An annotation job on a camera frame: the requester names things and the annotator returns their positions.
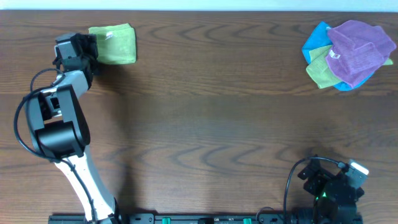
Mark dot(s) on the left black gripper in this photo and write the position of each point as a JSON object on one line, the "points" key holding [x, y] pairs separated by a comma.
{"points": [[91, 50]]}

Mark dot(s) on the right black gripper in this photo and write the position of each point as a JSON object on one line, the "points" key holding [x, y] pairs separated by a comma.
{"points": [[313, 178]]}

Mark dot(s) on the light green microfiber cloth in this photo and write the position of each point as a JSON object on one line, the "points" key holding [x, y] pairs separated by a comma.
{"points": [[116, 44]]}

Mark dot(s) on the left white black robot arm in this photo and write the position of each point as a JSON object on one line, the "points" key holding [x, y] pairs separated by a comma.
{"points": [[60, 133]]}

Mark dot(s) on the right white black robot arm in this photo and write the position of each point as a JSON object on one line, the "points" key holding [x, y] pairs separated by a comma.
{"points": [[336, 187]]}

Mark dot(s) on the olive green microfiber cloth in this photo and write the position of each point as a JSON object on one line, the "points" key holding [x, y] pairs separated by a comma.
{"points": [[319, 71]]}

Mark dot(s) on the purple microfiber cloth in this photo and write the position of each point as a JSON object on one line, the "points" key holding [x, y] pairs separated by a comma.
{"points": [[358, 50]]}

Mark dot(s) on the blue microfiber cloth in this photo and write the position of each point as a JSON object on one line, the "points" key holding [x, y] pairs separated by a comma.
{"points": [[318, 37]]}

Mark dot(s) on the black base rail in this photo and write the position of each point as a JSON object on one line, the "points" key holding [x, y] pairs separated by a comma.
{"points": [[265, 218]]}

